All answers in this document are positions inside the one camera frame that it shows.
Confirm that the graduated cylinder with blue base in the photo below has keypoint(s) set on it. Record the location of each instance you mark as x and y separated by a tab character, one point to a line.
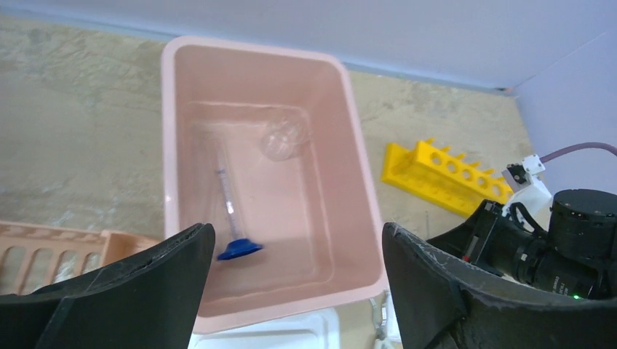
239	245

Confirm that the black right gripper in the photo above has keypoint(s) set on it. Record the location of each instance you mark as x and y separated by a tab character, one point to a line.
495	244

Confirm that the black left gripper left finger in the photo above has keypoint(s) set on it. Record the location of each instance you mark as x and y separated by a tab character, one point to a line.
147	300

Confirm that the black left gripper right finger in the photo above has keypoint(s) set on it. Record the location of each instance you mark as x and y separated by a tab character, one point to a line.
443	302

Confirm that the yellow test tube rack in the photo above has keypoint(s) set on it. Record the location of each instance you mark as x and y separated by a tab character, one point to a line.
436	176

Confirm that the clear glass beaker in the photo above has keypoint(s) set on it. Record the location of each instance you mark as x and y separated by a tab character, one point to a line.
283	137

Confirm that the pink plastic bin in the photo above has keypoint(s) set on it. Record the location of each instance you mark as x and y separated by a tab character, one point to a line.
315	214

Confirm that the orange plastic file organizer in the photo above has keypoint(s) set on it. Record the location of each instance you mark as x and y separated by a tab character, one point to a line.
33	256

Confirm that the metal crucible tongs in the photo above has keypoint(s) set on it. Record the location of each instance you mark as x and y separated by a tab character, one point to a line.
379	315

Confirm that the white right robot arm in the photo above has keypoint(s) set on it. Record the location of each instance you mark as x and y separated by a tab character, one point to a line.
575	256

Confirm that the white plastic bin lid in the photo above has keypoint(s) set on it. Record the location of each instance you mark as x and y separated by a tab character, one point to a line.
317	329

